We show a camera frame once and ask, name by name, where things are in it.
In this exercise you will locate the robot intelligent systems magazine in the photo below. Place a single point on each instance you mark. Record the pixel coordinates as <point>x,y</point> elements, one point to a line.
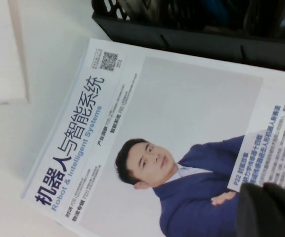
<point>182,98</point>

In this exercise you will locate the blue hardcover book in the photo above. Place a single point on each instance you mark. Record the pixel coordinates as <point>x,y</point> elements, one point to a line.
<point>216,12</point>

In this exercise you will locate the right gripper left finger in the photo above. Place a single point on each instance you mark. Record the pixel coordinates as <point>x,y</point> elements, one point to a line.
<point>253,217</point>

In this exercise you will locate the black plastic book stand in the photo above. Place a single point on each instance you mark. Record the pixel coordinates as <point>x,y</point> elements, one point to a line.
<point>206,42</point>

